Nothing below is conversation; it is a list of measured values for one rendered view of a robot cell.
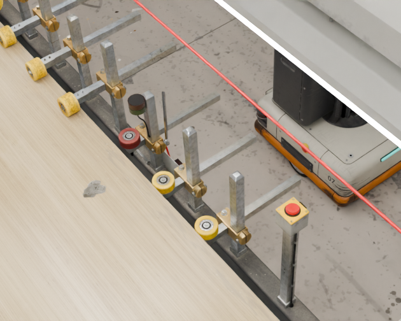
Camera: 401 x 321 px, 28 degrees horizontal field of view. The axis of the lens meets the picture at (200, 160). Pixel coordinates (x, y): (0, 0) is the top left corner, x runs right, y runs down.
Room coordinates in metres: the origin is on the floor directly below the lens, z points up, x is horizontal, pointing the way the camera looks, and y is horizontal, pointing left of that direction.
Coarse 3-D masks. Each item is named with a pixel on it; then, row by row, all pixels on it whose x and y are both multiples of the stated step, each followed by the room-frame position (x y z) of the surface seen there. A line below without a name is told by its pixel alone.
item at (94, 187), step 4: (96, 180) 1.77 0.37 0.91; (88, 184) 1.76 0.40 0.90; (92, 184) 1.75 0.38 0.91; (96, 184) 1.75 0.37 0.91; (100, 184) 1.76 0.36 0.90; (88, 188) 1.73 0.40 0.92; (92, 188) 1.73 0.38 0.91; (96, 188) 1.73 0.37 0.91; (100, 188) 1.73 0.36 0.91; (104, 188) 1.74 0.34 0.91; (84, 192) 1.72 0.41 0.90; (88, 192) 1.72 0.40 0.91; (92, 192) 1.71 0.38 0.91; (96, 192) 1.72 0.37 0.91; (100, 192) 1.72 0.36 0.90; (84, 196) 1.70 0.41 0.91; (88, 196) 1.70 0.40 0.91; (92, 196) 1.70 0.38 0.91
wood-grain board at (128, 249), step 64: (0, 64) 2.42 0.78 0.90; (0, 128) 2.06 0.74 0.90; (64, 128) 2.04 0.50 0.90; (0, 192) 1.75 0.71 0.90; (64, 192) 1.73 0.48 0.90; (128, 192) 1.71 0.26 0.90; (0, 256) 1.49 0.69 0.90; (64, 256) 1.47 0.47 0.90; (128, 256) 1.45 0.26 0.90; (192, 256) 1.43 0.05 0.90; (0, 320) 1.25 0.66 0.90; (64, 320) 1.23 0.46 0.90; (128, 320) 1.21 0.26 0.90; (192, 320) 1.19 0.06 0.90; (256, 320) 1.18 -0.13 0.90
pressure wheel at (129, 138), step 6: (120, 132) 1.99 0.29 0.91; (126, 132) 1.99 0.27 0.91; (132, 132) 1.99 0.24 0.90; (138, 132) 1.98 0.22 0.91; (120, 138) 1.96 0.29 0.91; (126, 138) 1.96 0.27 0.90; (132, 138) 1.96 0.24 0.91; (138, 138) 1.95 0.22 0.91; (120, 144) 1.95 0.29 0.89; (126, 144) 1.93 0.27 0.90; (132, 144) 1.93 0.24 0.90; (138, 144) 1.95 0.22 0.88
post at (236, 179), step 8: (232, 176) 1.56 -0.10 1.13; (240, 176) 1.56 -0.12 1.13; (232, 184) 1.56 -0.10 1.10; (240, 184) 1.55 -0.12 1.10; (232, 192) 1.56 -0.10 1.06; (240, 192) 1.55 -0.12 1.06; (232, 200) 1.56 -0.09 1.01; (240, 200) 1.55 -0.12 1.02; (232, 208) 1.56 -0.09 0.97; (240, 208) 1.55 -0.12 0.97; (232, 216) 1.56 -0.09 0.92; (240, 216) 1.55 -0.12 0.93; (232, 224) 1.56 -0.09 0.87; (240, 224) 1.55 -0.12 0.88; (232, 240) 1.56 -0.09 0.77; (240, 248) 1.55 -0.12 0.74
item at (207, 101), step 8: (208, 96) 2.19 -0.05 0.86; (216, 96) 2.18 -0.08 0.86; (192, 104) 2.15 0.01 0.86; (200, 104) 2.14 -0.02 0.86; (208, 104) 2.16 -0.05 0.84; (184, 112) 2.11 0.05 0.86; (192, 112) 2.11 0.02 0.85; (168, 120) 2.07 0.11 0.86; (176, 120) 2.07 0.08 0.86; (184, 120) 2.09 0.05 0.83; (160, 128) 2.04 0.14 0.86; (168, 128) 2.05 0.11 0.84; (144, 144) 1.99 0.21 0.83; (128, 152) 1.95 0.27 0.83
